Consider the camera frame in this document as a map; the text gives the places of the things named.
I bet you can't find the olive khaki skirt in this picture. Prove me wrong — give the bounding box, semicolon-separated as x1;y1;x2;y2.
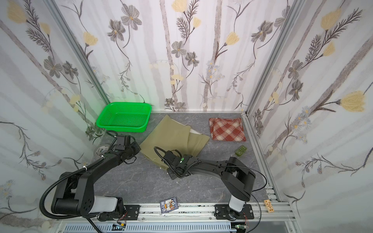
140;115;210;170

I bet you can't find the red plaid skirt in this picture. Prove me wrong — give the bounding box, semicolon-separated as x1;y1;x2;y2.
209;118;246;142

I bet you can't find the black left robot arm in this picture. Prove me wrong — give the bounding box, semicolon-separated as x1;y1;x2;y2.
39;131;141;221

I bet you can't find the clear tape roll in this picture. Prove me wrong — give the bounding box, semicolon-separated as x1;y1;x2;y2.
94;144;110;157

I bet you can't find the green plastic basket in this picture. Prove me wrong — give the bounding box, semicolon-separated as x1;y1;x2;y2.
96;102;152;133

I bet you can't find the blue patterned card box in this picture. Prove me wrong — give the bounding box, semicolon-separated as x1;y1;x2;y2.
160;197;179;214

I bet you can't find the small green box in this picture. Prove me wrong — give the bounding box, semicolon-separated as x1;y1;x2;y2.
235;145;247;157

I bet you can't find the small wooden block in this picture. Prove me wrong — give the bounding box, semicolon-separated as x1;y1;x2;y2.
263;200;275;213

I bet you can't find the white slotted cable duct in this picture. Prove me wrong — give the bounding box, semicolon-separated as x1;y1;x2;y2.
62;222;238;233

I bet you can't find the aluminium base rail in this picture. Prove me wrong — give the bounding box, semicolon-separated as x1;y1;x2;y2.
55;203;292;223

